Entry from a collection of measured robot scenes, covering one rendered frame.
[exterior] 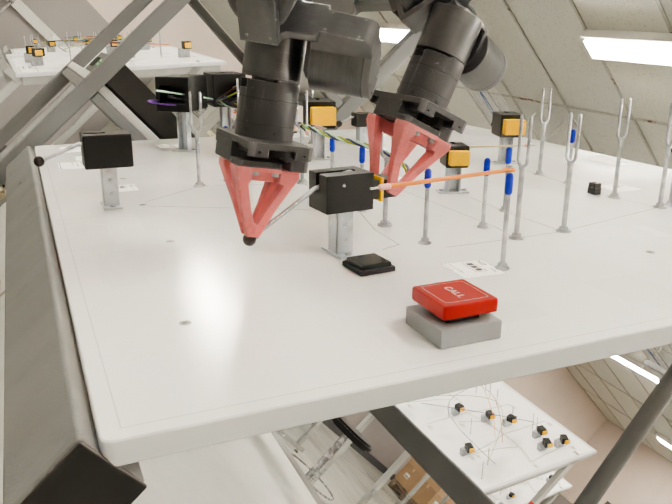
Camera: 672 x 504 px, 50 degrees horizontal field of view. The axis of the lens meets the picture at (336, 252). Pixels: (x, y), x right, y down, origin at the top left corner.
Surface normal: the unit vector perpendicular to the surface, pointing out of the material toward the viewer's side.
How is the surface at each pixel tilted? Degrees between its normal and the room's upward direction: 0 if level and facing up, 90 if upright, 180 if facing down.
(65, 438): 90
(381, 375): 48
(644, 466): 90
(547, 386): 90
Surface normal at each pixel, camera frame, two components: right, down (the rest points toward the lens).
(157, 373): 0.00, -0.95
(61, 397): -0.61, -0.63
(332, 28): 0.08, -0.62
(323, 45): -0.25, 0.74
